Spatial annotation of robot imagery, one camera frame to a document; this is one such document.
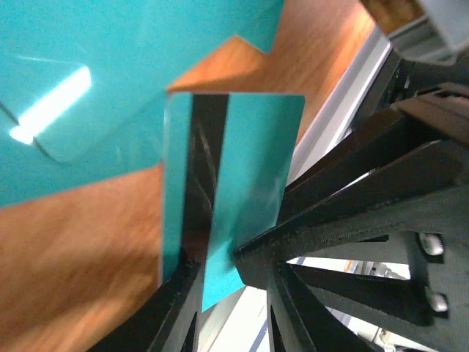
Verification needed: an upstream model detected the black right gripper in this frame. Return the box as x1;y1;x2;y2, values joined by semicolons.
232;82;469;352

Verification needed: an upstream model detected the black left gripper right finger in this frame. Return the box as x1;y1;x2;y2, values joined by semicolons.
267;263;370;351

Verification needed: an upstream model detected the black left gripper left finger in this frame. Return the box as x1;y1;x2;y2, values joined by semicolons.
90;259;202;351

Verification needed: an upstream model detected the teal magnetic stripe card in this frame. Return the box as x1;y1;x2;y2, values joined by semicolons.
1;1;284;206

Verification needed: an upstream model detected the aluminium front rail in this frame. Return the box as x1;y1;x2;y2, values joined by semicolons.
197;25;469;352

